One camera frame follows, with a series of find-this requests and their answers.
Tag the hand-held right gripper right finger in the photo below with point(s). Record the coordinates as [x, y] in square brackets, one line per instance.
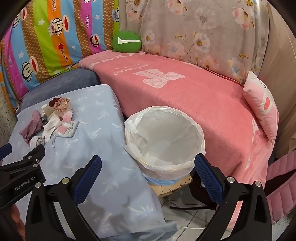
[208, 178]

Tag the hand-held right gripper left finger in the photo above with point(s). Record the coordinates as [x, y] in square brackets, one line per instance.
[89, 178]

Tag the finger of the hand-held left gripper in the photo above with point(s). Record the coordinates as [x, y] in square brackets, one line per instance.
[34, 154]
[5, 150]

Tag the mauve plastic bag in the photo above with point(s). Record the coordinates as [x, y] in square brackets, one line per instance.
[31, 126]

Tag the pink dotted scrunchie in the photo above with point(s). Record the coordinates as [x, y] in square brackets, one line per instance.
[64, 106]

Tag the bin with white plastic liner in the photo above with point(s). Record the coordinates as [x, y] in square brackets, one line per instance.
[166, 139]

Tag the white crumpled tissue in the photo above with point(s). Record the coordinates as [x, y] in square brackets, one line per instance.
[37, 141]

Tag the black stand base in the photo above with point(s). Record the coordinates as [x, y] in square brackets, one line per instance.
[196, 192]

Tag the white and pink wrappers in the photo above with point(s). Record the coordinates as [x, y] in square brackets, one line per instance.
[52, 125]

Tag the dark patterned wrapper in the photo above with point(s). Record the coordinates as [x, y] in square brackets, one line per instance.
[44, 121]

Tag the speckled grey blanket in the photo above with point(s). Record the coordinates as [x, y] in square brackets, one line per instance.
[5, 115]

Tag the pink white packet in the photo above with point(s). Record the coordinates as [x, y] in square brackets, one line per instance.
[61, 131]
[67, 115]

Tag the wooden board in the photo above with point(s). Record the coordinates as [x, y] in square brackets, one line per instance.
[168, 188]

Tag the white printed pouch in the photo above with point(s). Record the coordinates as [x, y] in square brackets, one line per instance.
[70, 129]

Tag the light blue plastic bag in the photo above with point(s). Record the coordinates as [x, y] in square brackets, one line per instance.
[161, 180]

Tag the dark red scrunchie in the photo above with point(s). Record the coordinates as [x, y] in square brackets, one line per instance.
[55, 101]

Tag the light blue patterned cloth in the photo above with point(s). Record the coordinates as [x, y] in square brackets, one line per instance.
[97, 120]

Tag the pink chair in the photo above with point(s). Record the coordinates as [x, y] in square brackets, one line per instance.
[282, 185]

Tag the pink blanket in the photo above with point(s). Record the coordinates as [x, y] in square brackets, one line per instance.
[196, 104]

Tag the blue-grey cushion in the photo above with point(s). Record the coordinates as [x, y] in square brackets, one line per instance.
[69, 78]

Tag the pink pillow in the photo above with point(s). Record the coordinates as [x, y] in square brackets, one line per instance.
[261, 104]

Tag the colourful striped monkey pillow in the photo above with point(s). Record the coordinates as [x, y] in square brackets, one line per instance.
[46, 46]

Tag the beige curtain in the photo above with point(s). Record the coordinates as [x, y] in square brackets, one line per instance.
[282, 92]

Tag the green round cushion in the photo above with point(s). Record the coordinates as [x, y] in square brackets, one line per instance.
[127, 46]

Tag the grey floral sheet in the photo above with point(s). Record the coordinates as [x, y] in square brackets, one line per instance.
[196, 27]

